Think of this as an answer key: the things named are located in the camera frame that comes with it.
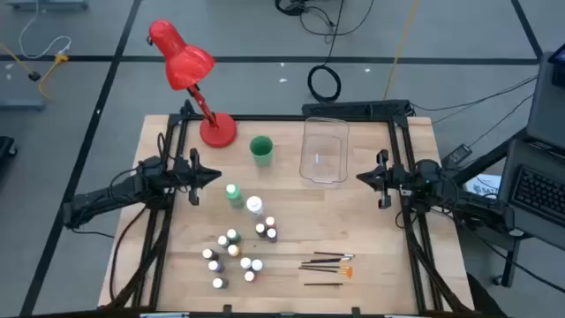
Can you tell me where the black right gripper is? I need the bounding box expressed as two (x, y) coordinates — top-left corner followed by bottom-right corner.
(355, 148), (414, 210)

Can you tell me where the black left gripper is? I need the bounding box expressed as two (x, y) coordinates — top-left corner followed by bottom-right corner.
(172, 148), (223, 208)

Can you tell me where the large green paint bottle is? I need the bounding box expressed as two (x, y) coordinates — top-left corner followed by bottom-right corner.
(224, 183), (246, 209)

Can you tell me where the clear plastic bin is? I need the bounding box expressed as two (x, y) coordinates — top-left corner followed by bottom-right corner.
(298, 116), (351, 186)

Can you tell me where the large white paint bottle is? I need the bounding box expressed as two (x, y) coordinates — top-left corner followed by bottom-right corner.
(245, 195), (266, 221)

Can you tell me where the green plastic cup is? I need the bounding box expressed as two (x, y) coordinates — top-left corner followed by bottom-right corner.
(249, 134), (275, 168)

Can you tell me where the black power adapter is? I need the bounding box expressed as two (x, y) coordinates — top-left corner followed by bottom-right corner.
(441, 143), (473, 167)

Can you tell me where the red desk lamp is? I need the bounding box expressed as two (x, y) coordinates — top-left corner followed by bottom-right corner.
(147, 18), (238, 149)

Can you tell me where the white printed box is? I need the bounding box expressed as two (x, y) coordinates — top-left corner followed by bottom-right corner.
(463, 173), (503, 198)

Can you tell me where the black laptop stand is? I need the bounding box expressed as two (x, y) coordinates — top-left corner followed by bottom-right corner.
(449, 127), (533, 289)

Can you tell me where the grey open laptop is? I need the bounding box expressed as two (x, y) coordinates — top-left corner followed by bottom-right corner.
(493, 49), (565, 253)

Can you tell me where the grey stand foot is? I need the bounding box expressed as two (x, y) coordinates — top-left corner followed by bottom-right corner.
(0, 97), (47, 112)

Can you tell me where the black aluminium table frame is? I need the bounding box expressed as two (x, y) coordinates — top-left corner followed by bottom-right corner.
(103, 100), (478, 318)

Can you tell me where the black hanging cable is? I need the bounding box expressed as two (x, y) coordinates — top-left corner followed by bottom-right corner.
(306, 0), (346, 104)

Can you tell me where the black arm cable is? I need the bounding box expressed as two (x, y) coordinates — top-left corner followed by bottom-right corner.
(108, 205), (149, 306)

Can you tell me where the yellow hanging cable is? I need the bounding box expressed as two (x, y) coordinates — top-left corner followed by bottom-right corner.
(381, 0), (420, 102)

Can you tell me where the thin black floor cable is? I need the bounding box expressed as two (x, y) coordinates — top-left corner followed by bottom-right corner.
(410, 75), (539, 114)

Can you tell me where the yellow floor cable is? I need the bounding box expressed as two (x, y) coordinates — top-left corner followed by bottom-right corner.
(0, 42), (71, 101)

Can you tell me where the black cable bundle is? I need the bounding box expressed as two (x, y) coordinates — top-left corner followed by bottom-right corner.
(274, 0), (376, 44)

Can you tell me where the white floor cable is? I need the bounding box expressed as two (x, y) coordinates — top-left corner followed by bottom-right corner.
(18, 0), (72, 60)

